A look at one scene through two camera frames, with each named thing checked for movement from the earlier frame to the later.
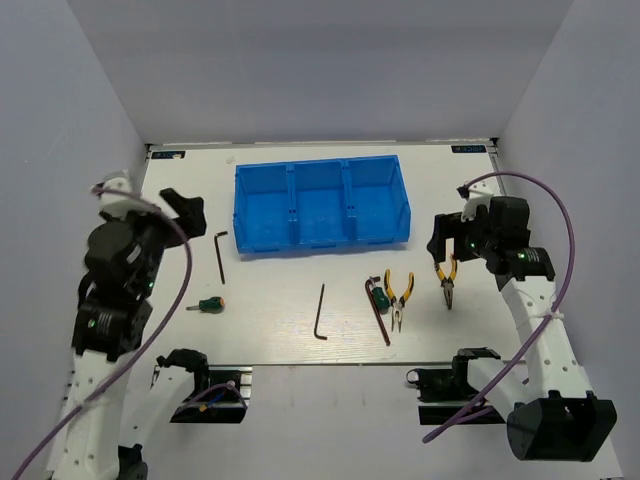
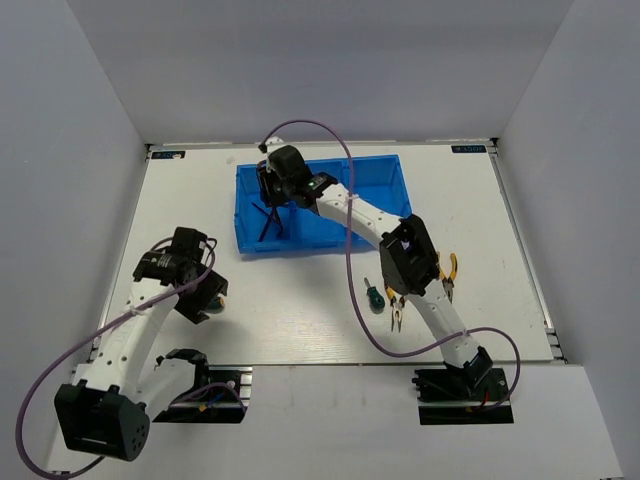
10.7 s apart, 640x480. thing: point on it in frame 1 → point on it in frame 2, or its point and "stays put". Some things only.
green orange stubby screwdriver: [212, 304] stays put
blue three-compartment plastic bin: [320, 203] stays put
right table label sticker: [468, 149] stays put
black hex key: [317, 318] → [266, 224]
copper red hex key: [373, 280] → [280, 222]
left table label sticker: [179, 154] stays put
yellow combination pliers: [447, 283] stays put
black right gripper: [446, 226] → [266, 176]
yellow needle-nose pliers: [397, 305] stays put
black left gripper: [191, 210] → [192, 308]
